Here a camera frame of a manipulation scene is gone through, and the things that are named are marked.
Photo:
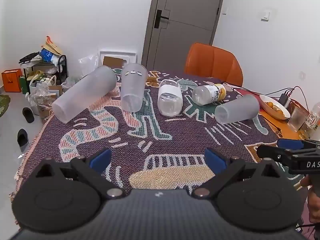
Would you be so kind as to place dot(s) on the small frosted plastic cup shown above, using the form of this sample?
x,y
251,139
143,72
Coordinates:
x,y
237,108

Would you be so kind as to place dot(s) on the clear bottle with yellow cap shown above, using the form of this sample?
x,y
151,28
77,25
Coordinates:
x,y
208,94

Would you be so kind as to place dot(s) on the yellow paper bag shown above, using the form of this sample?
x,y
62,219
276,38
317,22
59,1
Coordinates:
x,y
51,45

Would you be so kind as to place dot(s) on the black power adapter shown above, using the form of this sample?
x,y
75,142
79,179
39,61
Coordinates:
x,y
284,99

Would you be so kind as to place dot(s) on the white bowl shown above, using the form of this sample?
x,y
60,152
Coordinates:
x,y
265,100

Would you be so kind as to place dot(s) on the white tote bag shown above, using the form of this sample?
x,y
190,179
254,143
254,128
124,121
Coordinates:
x,y
51,81

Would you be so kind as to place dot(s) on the dark cloth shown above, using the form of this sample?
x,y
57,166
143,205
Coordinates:
x,y
30,57

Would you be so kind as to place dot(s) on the pile of small oranges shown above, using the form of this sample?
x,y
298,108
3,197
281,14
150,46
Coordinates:
x,y
276,109

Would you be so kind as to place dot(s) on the black slipper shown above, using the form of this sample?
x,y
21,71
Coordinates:
x,y
22,137
28,115

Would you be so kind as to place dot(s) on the white picture frame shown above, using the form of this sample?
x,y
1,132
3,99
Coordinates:
x,y
117,53

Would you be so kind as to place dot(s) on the printed woven blanket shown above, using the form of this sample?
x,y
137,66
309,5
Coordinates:
x,y
175,132

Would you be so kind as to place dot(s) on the clear plastic bag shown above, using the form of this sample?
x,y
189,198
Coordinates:
x,y
88,63

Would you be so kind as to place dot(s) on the drink bottle with white label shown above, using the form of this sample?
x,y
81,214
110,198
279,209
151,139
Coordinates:
x,y
313,120

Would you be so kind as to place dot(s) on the person's right hand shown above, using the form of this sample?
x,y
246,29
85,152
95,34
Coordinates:
x,y
314,206

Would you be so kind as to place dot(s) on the clear drinking glass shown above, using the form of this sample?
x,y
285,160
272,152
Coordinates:
x,y
296,118

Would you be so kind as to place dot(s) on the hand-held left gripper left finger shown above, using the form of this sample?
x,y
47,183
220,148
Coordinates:
x,y
101,158

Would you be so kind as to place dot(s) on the blue and white bag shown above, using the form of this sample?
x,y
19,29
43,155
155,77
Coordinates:
x,y
47,55

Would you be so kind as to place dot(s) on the large frosted plastic cup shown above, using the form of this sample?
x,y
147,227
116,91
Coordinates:
x,y
85,93

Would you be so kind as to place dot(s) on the green paper bag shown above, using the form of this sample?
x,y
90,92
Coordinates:
x,y
24,85

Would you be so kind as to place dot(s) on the black storage rack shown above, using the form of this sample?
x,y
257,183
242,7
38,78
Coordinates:
x,y
62,67

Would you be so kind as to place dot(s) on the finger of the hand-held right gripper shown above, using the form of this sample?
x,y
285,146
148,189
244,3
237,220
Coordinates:
x,y
271,152
290,144

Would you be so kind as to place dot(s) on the brown cardboard sheet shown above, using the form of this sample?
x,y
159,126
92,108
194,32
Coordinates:
x,y
112,62

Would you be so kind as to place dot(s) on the orange paper bag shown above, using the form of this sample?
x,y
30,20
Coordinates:
x,y
11,80

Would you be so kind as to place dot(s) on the cardboard box with plastic wrap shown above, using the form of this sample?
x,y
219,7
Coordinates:
x,y
43,102

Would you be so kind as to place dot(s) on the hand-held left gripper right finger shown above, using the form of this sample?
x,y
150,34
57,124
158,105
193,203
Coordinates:
x,y
215,157

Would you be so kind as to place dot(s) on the small white wall switch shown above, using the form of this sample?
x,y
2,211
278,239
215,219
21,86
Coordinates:
x,y
225,10

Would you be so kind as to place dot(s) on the orange chair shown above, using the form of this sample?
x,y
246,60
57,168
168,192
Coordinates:
x,y
212,62

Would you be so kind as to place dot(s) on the clear bottle with white label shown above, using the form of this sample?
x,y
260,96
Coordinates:
x,y
170,97

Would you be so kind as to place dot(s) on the grey door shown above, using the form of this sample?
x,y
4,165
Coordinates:
x,y
185,25

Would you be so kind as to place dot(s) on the frosted cup with stickers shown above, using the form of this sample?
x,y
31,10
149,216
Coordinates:
x,y
132,90

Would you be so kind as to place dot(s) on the green floor mat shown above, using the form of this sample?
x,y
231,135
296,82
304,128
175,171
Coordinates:
x,y
3,105

